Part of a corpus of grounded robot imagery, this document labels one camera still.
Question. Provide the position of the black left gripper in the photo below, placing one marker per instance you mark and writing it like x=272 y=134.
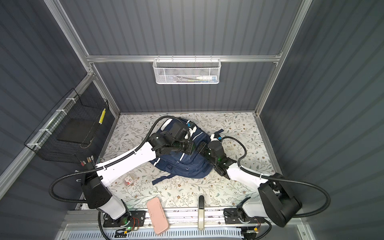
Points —
x=191 y=144

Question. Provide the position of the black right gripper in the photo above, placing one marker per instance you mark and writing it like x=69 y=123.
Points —
x=202 y=149

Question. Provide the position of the navy blue student backpack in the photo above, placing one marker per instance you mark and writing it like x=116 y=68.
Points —
x=193 y=166

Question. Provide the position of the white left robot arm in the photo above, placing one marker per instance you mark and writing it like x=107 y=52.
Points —
x=97 y=178

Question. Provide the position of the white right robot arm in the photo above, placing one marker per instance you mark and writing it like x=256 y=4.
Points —
x=279 y=201

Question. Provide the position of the floral table mat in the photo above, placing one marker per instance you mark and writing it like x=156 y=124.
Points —
x=243 y=140

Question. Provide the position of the coloured pencils cup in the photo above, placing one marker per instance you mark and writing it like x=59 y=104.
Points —
x=87 y=161

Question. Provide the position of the black handled metal tool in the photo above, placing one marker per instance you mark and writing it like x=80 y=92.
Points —
x=201 y=213

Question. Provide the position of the white wire mesh basket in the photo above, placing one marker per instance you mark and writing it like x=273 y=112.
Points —
x=187 y=72

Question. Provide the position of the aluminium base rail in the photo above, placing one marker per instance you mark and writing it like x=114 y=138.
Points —
x=177 y=218

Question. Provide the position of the black wire wall basket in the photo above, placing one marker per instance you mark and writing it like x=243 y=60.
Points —
x=73 y=133

